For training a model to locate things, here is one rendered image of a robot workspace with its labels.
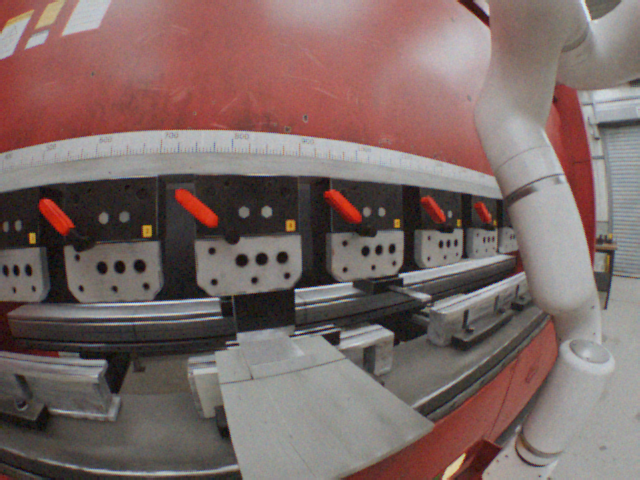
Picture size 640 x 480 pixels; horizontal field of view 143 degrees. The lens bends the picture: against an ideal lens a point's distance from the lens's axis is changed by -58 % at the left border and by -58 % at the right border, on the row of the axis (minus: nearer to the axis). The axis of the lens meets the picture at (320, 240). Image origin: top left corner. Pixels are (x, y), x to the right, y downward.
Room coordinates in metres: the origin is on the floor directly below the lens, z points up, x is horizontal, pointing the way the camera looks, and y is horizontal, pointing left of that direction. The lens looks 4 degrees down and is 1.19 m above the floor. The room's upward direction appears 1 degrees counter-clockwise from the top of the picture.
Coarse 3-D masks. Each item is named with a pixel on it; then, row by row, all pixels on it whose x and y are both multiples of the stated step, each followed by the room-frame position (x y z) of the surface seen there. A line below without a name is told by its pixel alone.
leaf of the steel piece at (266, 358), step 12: (288, 336) 0.40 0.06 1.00; (252, 348) 0.35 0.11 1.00; (264, 348) 0.36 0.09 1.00; (276, 348) 0.36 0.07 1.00; (288, 348) 0.36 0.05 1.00; (252, 360) 0.32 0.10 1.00; (264, 360) 0.32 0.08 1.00; (276, 360) 0.32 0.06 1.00; (288, 360) 0.29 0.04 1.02; (300, 360) 0.30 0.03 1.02; (312, 360) 0.31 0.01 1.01; (252, 372) 0.29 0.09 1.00; (264, 372) 0.28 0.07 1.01; (276, 372) 0.28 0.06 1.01; (288, 372) 0.29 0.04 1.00
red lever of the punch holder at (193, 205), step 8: (176, 192) 0.27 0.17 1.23; (184, 192) 0.27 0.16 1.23; (184, 200) 0.27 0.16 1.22; (192, 200) 0.27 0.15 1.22; (192, 208) 0.28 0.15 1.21; (200, 208) 0.28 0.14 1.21; (208, 208) 0.29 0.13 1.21; (200, 216) 0.28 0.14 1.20; (208, 216) 0.28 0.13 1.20; (216, 216) 0.29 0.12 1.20; (208, 224) 0.29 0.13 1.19; (216, 224) 0.29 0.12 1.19; (224, 232) 0.30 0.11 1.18; (232, 232) 0.29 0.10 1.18; (232, 240) 0.29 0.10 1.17
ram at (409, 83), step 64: (0, 0) 0.05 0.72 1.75; (128, 0) 0.24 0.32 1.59; (192, 0) 0.29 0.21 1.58; (256, 0) 0.34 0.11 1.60; (320, 0) 0.39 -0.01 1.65; (384, 0) 0.47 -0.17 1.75; (448, 0) 0.61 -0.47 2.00; (0, 64) 0.12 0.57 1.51; (64, 64) 0.20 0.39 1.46; (128, 64) 0.26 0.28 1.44; (192, 64) 0.30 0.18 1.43; (256, 64) 0.35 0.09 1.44; (320, 64) 0.39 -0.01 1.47; (384, 64) 0.45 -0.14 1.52; (448, 64) 0.56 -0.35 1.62; (0, 128) 0.15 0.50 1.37; (64, 128) 0.22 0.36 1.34; (128, 128) 0.27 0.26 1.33; (192, 128) 0.31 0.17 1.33; (256, 128) 0.35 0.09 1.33; (320, 128) 0.39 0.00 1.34; (384, 128) 0.45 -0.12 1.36; (448, 128) 0.53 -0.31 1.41; (0, 192) 0.16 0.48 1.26
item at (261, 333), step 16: (240, 304) 0.37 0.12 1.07; (256, 304) 0.38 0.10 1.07; (272, 304) 0.39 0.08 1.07; (288, 304) 0.40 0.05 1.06; (240, 320) 0.36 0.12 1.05; (256, 320) 0.37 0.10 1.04; (272, 320) 0.39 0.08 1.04; (288, 320) 0.40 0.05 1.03; (240, 336) 0.37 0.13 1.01; (256, 336) 0.38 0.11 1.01; (272, 336) 0.39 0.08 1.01
